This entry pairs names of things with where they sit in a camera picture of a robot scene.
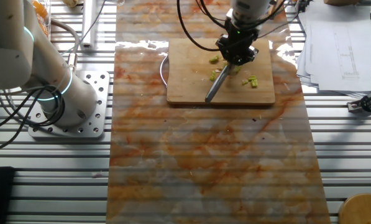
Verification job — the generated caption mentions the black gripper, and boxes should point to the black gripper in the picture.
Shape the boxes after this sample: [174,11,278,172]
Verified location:
[216,24,260,65]

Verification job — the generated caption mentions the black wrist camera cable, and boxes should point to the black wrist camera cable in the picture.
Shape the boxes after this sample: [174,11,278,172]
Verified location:
[176,0,298,52]

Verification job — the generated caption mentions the orange marble patterned mat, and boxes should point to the orange marble patterned mat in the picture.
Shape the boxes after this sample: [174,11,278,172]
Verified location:
[106,0,331,224]

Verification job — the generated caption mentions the white paper sheets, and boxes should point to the white paper sheets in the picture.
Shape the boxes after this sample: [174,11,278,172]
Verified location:
[296,0,371,96]

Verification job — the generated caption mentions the wooden cup tree stand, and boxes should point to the wooden cup tree stand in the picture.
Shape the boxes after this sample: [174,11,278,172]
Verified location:
[338,192,371,224]

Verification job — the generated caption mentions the steel cleaver knife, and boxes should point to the steel cleaver knife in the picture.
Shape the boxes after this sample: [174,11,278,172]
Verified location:
[204,62,234,103]

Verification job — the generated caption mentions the black rectangular case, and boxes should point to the black rectangular case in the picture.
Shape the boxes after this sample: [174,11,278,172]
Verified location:
[0,166,16,224]

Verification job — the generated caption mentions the white plastic wrap roll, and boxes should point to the white plastic wrap roll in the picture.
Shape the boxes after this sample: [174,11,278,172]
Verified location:
[80,0,98,51]

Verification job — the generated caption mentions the orange fruit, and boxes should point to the orange fruit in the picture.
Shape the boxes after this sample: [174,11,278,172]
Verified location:
[32,0,48,19]
[37,21,50,38]

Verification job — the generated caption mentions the tan cardboard box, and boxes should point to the tan cardboard box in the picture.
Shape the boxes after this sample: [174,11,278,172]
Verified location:
[323,0,360,6]

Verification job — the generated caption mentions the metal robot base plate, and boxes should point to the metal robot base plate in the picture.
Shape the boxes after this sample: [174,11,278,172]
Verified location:
[28,70,111,139]

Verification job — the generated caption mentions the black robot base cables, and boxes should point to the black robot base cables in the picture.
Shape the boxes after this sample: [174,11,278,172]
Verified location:
[0,85,66,152]

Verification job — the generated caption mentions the wooden cutting board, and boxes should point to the wooden cutting board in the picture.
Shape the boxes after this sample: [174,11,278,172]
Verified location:
[159,37,276,105]

